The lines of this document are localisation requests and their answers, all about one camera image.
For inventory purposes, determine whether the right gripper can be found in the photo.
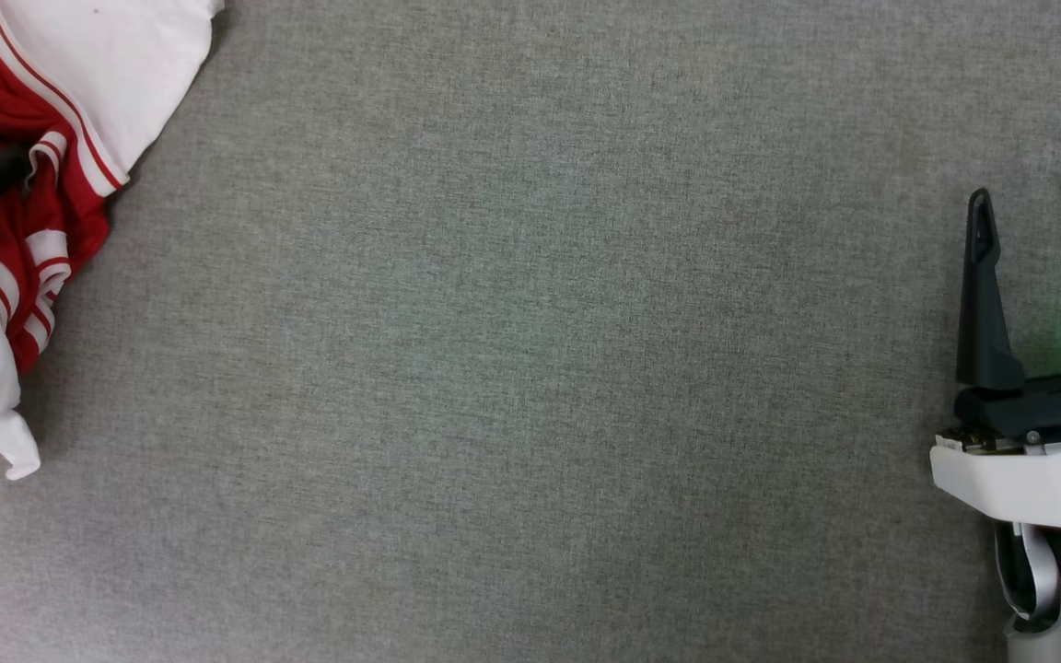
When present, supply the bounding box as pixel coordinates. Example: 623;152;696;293
930;169;1061;531

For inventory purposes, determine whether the white garment with red stripes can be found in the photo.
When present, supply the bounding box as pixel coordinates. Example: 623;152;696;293
0;0;225;482

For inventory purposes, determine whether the grey fabric sofa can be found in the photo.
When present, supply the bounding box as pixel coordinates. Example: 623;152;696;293
0;0;1061;663

